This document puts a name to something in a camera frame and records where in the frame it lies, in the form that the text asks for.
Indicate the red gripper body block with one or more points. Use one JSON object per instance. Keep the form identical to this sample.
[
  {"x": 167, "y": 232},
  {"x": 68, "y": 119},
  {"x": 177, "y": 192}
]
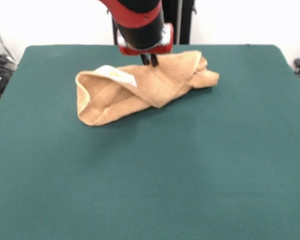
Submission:
[{"x": 165, "y": 47}]

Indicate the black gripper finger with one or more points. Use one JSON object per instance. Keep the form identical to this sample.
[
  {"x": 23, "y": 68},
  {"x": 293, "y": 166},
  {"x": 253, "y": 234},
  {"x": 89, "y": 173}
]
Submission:
[
  {"x": 155, "y": 62},
  {"x": 146, "y": 61}
]

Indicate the tan terry towel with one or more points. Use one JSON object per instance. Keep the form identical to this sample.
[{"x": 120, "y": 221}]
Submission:
[{"x": 152, "y": 85}]

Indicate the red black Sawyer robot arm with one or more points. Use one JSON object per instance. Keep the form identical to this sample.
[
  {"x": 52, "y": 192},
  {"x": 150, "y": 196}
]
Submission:
[{"x": 140, "y": 32}]

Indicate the dark green table cloth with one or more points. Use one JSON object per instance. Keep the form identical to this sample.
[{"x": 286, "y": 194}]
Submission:
[{"x": 150, "y": 187}]

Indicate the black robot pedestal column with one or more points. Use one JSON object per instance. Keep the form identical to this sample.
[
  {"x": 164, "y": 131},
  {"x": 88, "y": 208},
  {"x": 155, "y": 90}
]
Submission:
[{"x": 186, "y": 22}]

